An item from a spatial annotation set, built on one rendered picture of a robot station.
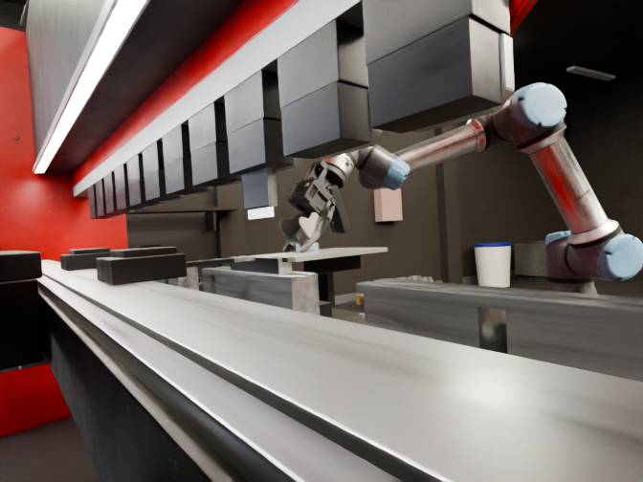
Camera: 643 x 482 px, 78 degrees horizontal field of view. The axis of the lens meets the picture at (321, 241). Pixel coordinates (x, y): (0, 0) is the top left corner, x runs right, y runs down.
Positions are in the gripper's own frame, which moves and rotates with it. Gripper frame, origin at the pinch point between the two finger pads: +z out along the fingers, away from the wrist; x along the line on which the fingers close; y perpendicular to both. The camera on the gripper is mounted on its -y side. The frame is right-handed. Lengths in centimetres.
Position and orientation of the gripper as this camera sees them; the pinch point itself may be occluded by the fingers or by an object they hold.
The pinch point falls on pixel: (297, 249)
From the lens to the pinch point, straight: 86.9
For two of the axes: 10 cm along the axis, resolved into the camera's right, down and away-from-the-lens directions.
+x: 6.3, -0.2, -7.7
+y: -6.3, -6.0, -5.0
